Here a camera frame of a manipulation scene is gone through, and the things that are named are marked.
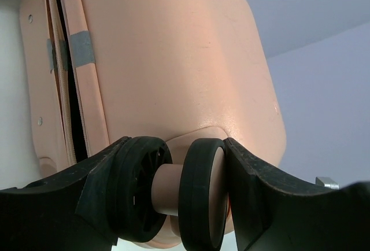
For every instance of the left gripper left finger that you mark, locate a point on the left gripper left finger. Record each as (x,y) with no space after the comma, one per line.
(65,211)

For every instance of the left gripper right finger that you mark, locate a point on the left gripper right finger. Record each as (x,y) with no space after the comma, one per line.
(273,210)

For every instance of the pink hard-shell suitcase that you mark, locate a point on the pink hard-shell suitcase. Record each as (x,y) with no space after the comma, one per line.
(177,77)

